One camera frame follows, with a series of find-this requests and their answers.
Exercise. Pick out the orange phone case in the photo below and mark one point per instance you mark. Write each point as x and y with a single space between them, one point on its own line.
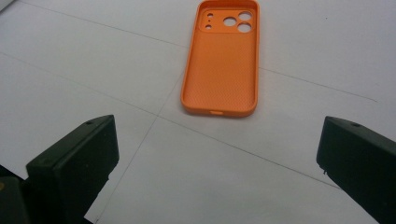
222 71

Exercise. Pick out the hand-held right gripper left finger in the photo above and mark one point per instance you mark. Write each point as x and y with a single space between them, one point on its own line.
73 169

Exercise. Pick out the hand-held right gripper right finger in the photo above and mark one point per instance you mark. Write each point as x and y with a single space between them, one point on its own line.
361 161

